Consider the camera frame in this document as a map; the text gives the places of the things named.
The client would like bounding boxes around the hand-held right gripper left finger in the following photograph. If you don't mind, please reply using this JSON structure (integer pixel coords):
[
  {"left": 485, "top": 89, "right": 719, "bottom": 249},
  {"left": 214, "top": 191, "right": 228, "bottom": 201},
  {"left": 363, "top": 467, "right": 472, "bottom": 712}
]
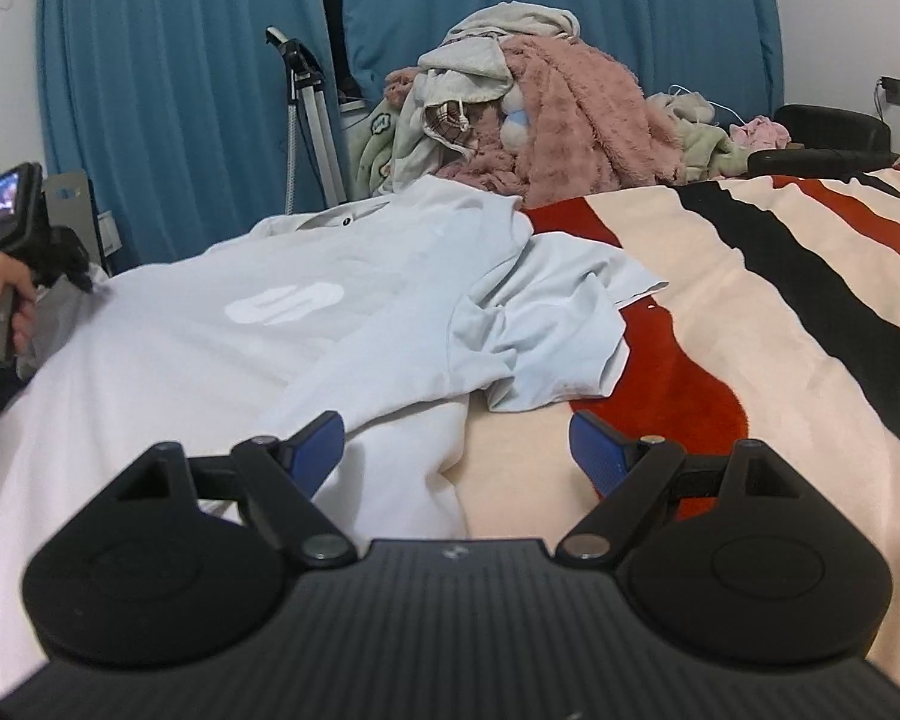
[{"left": 106, "top": 411, "right": 359, "bottom": 569}]

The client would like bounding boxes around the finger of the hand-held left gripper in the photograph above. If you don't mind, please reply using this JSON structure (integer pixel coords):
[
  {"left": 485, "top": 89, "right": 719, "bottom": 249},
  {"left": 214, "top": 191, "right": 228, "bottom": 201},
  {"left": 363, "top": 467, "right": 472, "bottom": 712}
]
[{"left": 43, "top": 225, "right": 95, "bottom": 294}]

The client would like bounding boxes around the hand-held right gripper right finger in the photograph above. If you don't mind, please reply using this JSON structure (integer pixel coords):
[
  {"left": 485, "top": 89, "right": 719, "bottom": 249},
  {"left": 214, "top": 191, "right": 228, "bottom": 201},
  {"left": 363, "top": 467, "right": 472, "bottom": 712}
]
[{"left": 556, "top": 410, "right": 805, "bottom": 564}]

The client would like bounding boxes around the white t-shirt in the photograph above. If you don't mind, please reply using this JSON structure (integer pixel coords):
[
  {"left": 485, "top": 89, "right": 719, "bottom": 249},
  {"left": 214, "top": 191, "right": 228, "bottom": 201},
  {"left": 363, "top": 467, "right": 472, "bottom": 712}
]
[{"left": 0, "top": 176, "right": 670, "bottom": 700}]

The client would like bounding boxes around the grey board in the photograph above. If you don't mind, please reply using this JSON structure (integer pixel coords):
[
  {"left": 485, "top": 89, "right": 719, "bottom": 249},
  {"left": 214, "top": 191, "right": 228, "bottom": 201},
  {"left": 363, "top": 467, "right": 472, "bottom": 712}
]
[{"left": 45, "top": 171, "right": 104, "bottom": 260}]

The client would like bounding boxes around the blue curtain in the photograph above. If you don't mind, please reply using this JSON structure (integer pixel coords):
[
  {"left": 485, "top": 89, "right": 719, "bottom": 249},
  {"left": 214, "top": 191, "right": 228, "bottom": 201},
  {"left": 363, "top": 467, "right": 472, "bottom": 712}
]
[
  {"left": 343, "top": 0, "right": 786, "bottom": 137},
  {"left": 36, "top": 0, "right": 348, "bottom": 272}
]

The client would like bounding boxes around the striped blanket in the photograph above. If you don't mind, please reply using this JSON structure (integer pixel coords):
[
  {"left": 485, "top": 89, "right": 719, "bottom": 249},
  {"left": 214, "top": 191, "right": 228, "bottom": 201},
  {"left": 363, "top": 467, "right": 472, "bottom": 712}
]
[{"left": 450, "top": 163, "right": 900, "bottom": 695}]

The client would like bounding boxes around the silver garment steamer stand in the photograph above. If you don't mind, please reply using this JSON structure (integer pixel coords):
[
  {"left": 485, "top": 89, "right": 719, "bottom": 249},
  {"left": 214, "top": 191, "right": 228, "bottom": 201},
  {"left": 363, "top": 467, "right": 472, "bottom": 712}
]
[{"left": 264, "top": 25, "right": 347, "bottom": 209}]

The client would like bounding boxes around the green patterned blanket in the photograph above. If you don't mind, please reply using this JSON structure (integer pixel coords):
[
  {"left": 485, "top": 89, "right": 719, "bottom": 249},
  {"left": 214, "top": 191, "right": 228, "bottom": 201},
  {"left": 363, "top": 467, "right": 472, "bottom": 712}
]
[{"left": 347, "top": 96, "right": 421, "bottom": 201}]

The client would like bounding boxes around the pink fluffy blanket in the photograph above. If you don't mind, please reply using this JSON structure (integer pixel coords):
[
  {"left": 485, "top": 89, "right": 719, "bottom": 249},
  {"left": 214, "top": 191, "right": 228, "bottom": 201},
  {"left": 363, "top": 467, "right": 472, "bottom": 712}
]
[{"left": 385, "top": 36, "right": 685, "bottom": 209}]

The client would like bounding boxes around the light green cloth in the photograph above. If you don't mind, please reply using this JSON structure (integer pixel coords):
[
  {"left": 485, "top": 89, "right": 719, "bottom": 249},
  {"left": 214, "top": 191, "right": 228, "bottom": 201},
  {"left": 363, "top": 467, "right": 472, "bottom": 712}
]
[{"left": 643, "top": 90, "right": 752, "bottom": 182}]

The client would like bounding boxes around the white plush toy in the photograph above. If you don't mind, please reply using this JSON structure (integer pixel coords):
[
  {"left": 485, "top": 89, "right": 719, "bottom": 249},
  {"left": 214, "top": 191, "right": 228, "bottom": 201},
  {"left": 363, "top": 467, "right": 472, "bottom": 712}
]
[{"left": 498, "top": 88, "right": 535, "bottom": 149}]

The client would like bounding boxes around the small pink cloth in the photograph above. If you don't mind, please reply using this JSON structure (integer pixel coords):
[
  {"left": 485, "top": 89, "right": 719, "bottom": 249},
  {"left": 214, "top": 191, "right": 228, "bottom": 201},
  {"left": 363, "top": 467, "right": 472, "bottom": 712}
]
[{"left": 730, "top": 115, "right": 794, "bottom": 152}]

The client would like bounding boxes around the black chair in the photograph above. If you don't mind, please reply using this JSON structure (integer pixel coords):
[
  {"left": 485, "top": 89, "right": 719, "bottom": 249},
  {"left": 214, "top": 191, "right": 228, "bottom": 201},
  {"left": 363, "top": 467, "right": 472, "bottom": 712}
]
[{"left": 746, "top": 103, "right": 900, "bottom": 178}]

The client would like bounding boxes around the beige hoodie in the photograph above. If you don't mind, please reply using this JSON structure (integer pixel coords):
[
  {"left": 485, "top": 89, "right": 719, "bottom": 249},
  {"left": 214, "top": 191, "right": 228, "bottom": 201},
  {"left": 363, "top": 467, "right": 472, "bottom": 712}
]
[{"left": 392, "top": 5, "right": 583, "bottom": 194}]

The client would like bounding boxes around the white cable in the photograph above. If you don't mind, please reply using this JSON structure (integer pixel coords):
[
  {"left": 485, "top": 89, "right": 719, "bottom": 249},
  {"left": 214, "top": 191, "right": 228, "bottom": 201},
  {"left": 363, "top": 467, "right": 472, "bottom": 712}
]
[{"left": 666, "top": 82, "right": 747, "bottom": 127}]

